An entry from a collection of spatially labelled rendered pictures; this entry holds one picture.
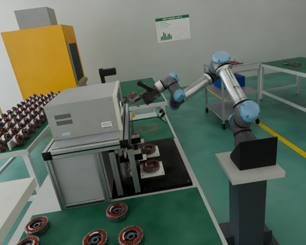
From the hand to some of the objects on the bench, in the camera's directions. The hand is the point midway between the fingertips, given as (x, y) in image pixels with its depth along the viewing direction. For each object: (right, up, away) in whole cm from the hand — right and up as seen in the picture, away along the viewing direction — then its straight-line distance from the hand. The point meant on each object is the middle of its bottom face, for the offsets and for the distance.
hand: (130, 102), depth 157 cm
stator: (+12, -35, +18) cm, 41 cm away
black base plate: (+12, -43, +8) cm, 45 cm away
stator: (+14, -44, -4) cm, 46 cm away
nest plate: (+14, -45, -4) cm, 47 cm away
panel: (-12, -44, +6) cm, 46 cm away
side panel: (-23, -60, -24) cm, 69 cm away
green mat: (-3, -69, -53) cm, 87 cm away
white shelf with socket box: (-35, -83, -79) cm, 120 cm away
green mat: (-16, -24, +67) cm, 73 cm away
